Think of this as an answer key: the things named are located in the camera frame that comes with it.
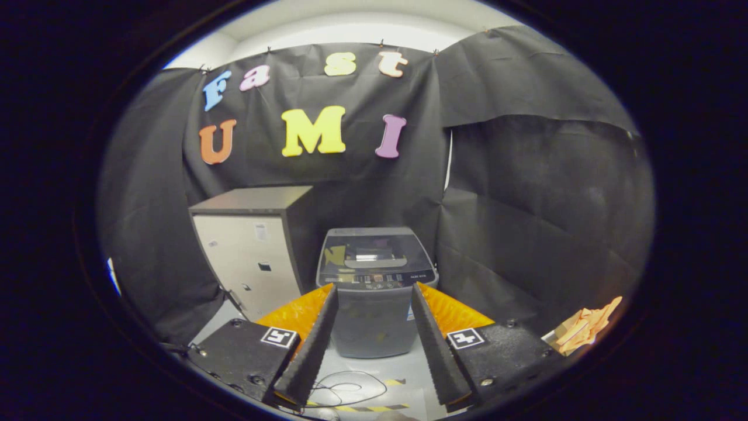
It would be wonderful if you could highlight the grey washing machine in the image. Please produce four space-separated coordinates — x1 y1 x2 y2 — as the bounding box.
316 227 439 358

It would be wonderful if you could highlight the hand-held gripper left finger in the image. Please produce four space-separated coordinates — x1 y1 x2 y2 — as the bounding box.
187 284 340 410

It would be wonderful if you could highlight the thin black cable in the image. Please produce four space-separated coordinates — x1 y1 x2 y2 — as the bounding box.
278 370 388 410

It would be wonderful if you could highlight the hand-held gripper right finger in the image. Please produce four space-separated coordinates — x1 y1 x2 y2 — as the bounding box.
411 282 567 410

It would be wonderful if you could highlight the orange cloth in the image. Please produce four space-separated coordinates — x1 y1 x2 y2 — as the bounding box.
555 296 623 356

